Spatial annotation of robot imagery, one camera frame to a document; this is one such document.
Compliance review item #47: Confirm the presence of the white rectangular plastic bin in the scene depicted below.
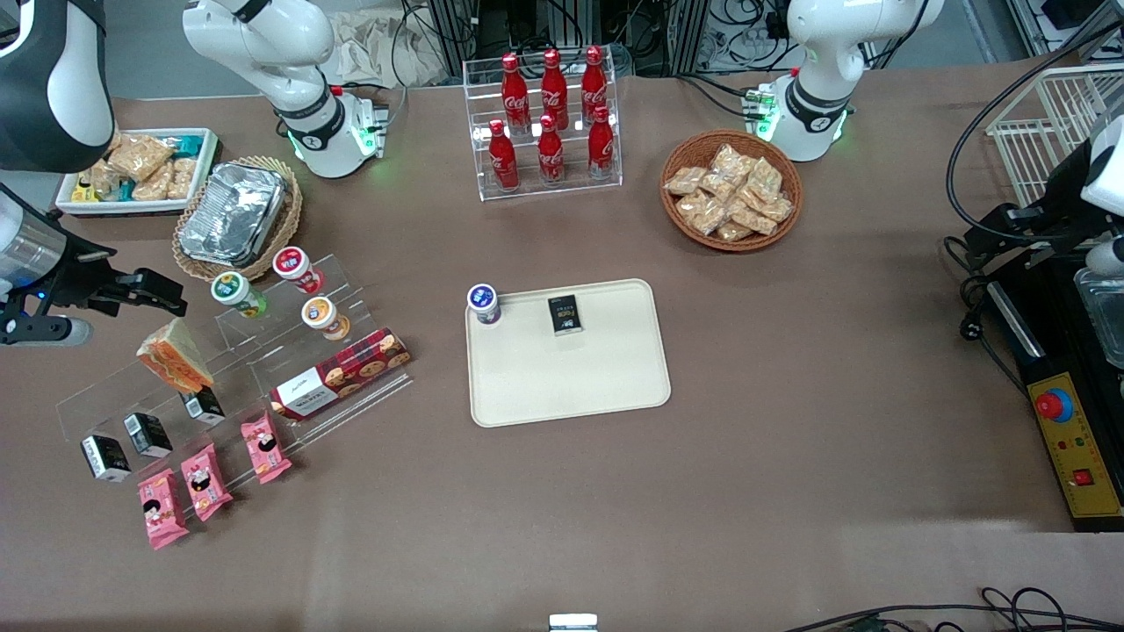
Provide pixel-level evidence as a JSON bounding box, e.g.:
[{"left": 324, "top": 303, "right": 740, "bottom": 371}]
[{"left": 54, "top": 128, "right": 220, "bottom": 218}]

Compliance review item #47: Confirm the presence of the clear acrylic bottle rack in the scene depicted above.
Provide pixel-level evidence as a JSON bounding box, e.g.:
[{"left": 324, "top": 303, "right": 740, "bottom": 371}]
[{"left": 463, "top": 53, "right": 623, "bottom": 203}]

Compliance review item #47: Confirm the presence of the small black drink carton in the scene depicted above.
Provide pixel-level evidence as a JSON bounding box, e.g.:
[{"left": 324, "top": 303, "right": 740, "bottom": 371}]
[
  {"left": 181, "top": 386, "right": 227, "bottom": 428},
  {"left": 80, "top": 434, "right": 133, "bottom": 485},
  {"left": 547, "top": 294, "right": 587, "bottom": 337},
  {"left": 123, "top": 413, "right": 174, "bottom": 460}
]

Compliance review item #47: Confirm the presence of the red plaid cookie box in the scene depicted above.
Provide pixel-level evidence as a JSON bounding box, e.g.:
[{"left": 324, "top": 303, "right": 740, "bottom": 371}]
[{"left": 269, "top": 327, "right": 413, "bottom": 421}]

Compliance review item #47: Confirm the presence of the long black looped cable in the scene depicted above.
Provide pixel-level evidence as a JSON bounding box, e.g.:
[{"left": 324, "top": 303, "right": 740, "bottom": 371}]
[{"left": 945, "top": 19, "right": 1124, "bottom": 242}]

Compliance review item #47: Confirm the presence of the black floor cable bundle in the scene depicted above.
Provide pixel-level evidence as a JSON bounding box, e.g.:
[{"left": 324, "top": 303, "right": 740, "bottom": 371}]
[{"left": 782, "top": 585, "right": 1124, "bottom": 632}]

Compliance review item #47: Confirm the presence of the white wire rack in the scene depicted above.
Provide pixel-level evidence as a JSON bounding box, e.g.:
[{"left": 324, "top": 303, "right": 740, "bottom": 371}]
[{"left": 985, "top": 63, "right": 1124, "bottom": 208}]

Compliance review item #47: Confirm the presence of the oval light wicker basket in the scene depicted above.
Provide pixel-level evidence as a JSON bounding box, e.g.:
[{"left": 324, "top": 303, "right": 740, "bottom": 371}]
[{"left": 172, "top": 155, "right": 305, "bottom": 283}]

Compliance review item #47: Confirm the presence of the black machine base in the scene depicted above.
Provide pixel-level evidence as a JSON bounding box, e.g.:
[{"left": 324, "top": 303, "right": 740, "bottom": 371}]
[{"left": 985, "top": 250, "right": 1124, "bottom": 535}]

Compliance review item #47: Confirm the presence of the beige plastic tray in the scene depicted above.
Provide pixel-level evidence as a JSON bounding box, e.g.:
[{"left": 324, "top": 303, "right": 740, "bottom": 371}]
[{"left": 465, "top": 278, "right": 673, "bottom": 428}]

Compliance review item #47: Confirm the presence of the clear plastic container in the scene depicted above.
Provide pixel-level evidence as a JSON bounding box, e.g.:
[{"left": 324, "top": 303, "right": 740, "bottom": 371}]
[{"left": 1073, "top": 267, "right": 1124, "bottom": 370}]

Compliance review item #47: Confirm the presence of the crumpled beige paper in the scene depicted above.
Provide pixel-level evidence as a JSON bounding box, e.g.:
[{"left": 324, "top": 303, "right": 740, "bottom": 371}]
[{"left": 329, "top": 11, "right": 450, "bottom": 90}]

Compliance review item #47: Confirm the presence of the black cable with plug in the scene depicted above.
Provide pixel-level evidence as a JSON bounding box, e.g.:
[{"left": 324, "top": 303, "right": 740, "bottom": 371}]
[{"left": 942, "top": 235, "right": 1028, "bottom": 396}]

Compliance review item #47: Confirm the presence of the red-lid yogurt cup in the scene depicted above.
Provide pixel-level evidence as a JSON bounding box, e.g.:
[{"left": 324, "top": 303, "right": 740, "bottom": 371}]
[{"left": 272, "top": 246, "right": 325, "bottom": 296}]

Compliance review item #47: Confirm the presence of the red cola bottle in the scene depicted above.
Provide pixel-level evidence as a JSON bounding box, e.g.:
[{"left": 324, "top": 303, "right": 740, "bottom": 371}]
[
  {"left": 580, "top": 46, "right": 609, "bottom": 124},
  {"left": 537, "top": 114, "right": 566, "bottom": 186},
  {"left": 488, "top": 119, "right": 520, "bottom": 192},
  {"left": 541, "top": 48, "right": 570, "bottom": 131},
  {"left": 587, "top": 105, "right": 616, "bottom": 182},
  {"left": 501, "top": 53, "right": 531, "bottom": 134}
]

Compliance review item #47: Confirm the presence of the blue-lid yogurt cup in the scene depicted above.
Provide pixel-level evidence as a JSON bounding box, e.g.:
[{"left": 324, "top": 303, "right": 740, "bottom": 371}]
[{"left": 466, "top": 284, "right": 503, "bottom": 327}]

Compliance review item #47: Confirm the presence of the clear acrylic stepped stand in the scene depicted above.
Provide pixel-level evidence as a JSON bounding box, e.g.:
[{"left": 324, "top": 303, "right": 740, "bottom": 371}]
[{"left": 55, "top": 254, "right": 416, "bottom": 482}]

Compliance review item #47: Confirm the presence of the pink snack packet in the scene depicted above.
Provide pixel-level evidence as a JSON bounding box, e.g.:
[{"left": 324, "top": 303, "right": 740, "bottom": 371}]
[
  {"left": 241, "top": 411, "right": 293, "bottom": 486},
  {"left": 137, "top": 468, "right": 191, "bottom": 552},
  {"left": 181, "top": 443, "right": 235, "bottom": 524}
]

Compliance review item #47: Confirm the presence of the silver foil food container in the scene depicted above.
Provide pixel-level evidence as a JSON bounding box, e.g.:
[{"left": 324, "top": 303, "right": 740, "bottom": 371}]
[{"left": 178, "top": 162, "right": 292, "bottom": 269}]

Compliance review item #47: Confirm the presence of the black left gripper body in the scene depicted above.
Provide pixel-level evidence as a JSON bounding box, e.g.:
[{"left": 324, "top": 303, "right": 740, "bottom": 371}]
[{"left": 1023, "top": 140, "right": 1103, "bottom": 264}]

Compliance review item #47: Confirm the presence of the triangle sandwich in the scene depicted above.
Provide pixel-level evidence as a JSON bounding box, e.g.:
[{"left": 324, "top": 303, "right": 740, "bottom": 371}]
[{"left": 136, "top": 318, "right": 215, "bottom": 394}]

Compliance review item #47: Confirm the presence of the green-lid yogurt cup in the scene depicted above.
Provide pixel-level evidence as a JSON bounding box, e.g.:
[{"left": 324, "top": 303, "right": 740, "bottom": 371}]
[{"left": 211, "top": 271, "right": 269, "bottom": 320}]

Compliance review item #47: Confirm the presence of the yellow emergency stop control box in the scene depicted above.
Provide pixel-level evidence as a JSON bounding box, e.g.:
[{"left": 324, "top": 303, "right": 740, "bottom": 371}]
[{"left": 1026, "top": 372, "right": 1124, "bottom": 520}]

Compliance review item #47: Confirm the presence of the aluminium equipment frame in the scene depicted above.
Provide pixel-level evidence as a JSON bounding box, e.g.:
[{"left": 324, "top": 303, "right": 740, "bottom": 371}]
[{"left": 426, "top": 0, "right": 796, "bottom": 78}]

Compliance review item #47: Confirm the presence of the orange-lid yogurt cup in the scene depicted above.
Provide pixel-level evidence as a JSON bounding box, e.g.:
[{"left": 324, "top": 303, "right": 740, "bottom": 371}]
[{"left": 300, "top": 296, "right": 351, "bottom": 342}]

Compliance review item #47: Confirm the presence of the round brown wicker basket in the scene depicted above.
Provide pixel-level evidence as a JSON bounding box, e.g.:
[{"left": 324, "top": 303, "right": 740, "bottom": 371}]
[{"left": 659, "top": 130, "right": 804, "bottom": 254}]

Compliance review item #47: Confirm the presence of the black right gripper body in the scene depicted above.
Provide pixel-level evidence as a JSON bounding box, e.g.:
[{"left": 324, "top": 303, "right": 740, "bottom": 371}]
[{"left": 35, "top": 230, "right": 124, "bottom": 319}]

